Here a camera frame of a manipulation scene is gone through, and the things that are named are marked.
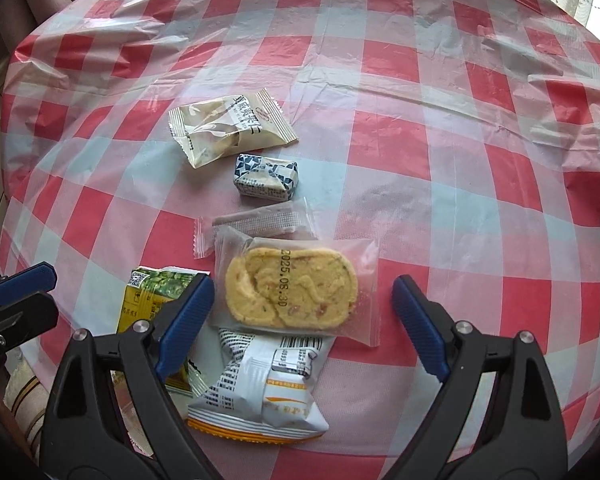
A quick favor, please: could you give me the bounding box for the yellow green pea packet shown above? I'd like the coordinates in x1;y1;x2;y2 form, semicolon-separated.
117;266;214;396

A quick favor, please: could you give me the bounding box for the white orange snack packet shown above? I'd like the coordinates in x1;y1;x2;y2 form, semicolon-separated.
187;327;335;444

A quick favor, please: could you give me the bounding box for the clear yellow cookie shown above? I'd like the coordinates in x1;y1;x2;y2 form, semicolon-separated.
210;226;380;348

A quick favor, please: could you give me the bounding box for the cream snack wrapper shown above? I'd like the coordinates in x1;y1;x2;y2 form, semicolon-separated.
168;89;298;169

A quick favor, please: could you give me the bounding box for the small blue white candy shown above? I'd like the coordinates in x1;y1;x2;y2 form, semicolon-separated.
233;154;299;202

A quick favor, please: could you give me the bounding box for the clear grey wafer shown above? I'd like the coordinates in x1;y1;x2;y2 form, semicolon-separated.
192;198;317;259

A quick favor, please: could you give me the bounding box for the striped towel sofa cover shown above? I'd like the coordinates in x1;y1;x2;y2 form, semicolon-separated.
4;360;48;463

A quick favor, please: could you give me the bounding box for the red white checkered tablecloth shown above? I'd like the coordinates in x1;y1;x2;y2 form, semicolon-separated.
0;0;600;479

